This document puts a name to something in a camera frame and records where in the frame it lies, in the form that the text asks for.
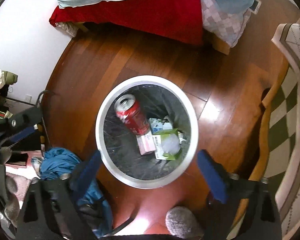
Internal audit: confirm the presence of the checkered pink bed sheet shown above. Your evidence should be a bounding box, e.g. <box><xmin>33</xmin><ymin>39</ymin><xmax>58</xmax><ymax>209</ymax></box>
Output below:
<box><xmin>200</xmin><ymin>0</ymin><xmax>251</xmax><ymax>48</ymax></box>

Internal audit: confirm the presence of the checkered printed tablecloth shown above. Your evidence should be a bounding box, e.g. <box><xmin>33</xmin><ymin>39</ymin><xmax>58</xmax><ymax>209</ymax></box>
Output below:
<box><xmin>230</xmin><ymin>16</ymin><xmax>300</xmax><ymax>240</ymax></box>

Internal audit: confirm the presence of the green white carton box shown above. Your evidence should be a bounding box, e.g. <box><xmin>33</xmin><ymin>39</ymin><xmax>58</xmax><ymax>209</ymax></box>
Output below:
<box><xmin>152</xmin><ymin>129</ymin><xmax>181</xmax><ymax>161</ymax></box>

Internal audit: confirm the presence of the clear plastic scrap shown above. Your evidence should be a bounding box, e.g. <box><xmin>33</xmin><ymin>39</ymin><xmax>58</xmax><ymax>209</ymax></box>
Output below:
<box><xmin>160</xmin><ymin>134</ymin><xmax>180</xmax><ymax>155</ymax></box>

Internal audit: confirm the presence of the blue white long box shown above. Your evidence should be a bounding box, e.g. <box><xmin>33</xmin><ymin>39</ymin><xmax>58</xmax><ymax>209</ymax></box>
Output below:
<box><xmin>149</xmin><ymin>115</ymin><xmax>173</xmax><ymax>134</ymax></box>

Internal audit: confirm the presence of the white printed carton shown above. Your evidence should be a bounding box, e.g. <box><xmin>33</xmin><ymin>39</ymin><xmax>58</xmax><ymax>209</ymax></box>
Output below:
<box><xmin>178</xmin><ymin>131</ymin><xmax>186</xmax><ymax>144</ymax></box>

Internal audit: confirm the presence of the red bed sheet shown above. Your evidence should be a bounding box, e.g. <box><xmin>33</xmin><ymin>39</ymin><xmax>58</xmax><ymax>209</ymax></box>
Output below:
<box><xmin>49</xmin><ymin>0</ymin><xmax>203</xmax><ymax>46</ymax></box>

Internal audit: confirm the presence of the white round trash bin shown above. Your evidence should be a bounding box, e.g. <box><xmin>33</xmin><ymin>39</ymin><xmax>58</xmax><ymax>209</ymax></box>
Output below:
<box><xmin>95</xmin><ymin>75</ymin><xmax>199</xmax><ymax>189</ymax></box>

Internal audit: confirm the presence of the grey slipper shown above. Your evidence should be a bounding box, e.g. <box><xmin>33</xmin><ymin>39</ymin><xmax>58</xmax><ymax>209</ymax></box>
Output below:
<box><xmin>165</xmin><ymin>206</ymin><xmax>204</xmax><ymax>239</ymax></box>

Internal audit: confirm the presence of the blue cloth heap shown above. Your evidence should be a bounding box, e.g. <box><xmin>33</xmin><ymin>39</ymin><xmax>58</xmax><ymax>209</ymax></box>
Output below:
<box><xmin>39</xmin><ymin>147</ymin><xmax>113</xmax><ymax>237</ymax></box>

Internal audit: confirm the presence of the red soda can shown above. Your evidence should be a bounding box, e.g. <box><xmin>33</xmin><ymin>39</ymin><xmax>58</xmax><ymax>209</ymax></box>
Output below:
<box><xmin>114</xmin><ymin>94</ymin><xmax>150</xmax><ymax>135</ymax></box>

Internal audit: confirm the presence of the pink white box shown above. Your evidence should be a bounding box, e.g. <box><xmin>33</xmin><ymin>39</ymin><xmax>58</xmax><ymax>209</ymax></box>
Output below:
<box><xmin>136</xmin><ymin>130</ymin><xmax>156</xmax><ymax>155</ymax></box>

